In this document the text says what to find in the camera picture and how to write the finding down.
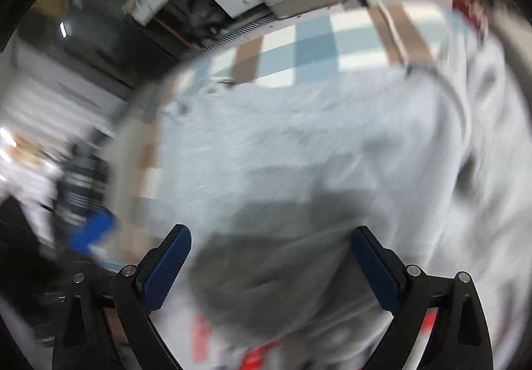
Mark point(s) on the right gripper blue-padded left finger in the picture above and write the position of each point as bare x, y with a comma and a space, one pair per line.
84, 339

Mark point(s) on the black white plaid garment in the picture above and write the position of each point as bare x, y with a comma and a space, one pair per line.
83, 185

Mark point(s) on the dark grey refrigerator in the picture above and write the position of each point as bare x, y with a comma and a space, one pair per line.
97, 40

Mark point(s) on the grey printed hoodie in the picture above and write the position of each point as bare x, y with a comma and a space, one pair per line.
434, 159

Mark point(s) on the checkered bed sheet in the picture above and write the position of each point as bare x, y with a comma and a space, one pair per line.
273, 53

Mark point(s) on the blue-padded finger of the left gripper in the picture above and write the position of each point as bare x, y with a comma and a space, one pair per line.
97, 226

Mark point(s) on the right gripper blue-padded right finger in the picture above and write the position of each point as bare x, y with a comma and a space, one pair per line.
459, 338

